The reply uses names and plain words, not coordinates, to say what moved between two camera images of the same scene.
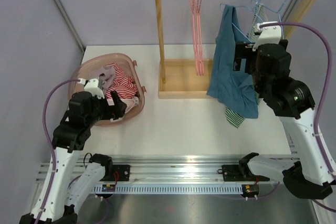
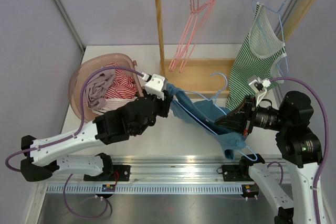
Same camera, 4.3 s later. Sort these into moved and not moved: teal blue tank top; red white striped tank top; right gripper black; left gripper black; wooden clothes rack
Moved: left gripper black; right gripper black; teal blue tank top
Not moved: red white striped tank top; wooden clothes rack
